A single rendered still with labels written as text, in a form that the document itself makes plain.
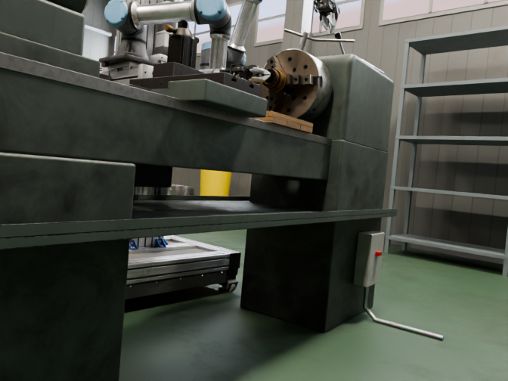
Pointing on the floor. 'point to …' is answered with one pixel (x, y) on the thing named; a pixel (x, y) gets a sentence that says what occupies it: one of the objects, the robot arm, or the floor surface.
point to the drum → (215, 183)
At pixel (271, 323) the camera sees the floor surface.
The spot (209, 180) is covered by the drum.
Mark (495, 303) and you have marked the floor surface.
